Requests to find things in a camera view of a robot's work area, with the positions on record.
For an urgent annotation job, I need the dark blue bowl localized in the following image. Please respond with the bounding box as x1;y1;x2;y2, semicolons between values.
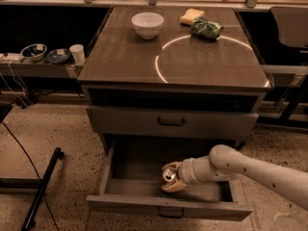
46;48;71;64

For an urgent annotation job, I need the white cable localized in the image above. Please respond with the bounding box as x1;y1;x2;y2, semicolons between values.
0;61;34;109

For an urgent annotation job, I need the white paper cup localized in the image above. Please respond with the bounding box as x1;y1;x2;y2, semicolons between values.
69;44;86;64

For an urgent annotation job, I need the orange soda can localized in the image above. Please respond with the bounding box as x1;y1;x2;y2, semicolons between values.
162;168;177;184

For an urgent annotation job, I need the white and blue bowl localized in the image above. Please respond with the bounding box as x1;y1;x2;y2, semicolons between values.
21;43;47;62

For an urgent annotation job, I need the green crumpled chip bag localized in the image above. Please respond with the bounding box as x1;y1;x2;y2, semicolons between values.
191;17;223;41

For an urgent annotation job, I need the black stand leg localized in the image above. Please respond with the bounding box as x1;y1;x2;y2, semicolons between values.
0;147;64;231

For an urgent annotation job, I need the closed upper drawer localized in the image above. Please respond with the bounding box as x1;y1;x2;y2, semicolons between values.
87;106;258;141

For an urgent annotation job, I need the grey drawer cabinet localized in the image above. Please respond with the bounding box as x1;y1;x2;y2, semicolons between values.
77;5;272;146

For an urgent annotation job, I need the black floor cable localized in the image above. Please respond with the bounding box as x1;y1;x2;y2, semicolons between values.
0;120;61;231

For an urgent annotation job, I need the white power strip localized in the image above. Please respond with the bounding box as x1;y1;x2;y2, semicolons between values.
0;53;23;62

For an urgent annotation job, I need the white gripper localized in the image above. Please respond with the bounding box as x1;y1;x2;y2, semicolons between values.
160;155;240;193

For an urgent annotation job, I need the open lower drawer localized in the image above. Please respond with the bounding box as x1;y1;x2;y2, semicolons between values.
87;136;252;221

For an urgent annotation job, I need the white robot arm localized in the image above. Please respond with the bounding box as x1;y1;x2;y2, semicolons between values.
161;144;308;210

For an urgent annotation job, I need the yellow sponge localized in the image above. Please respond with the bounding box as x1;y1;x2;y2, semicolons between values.
180;9;204;26

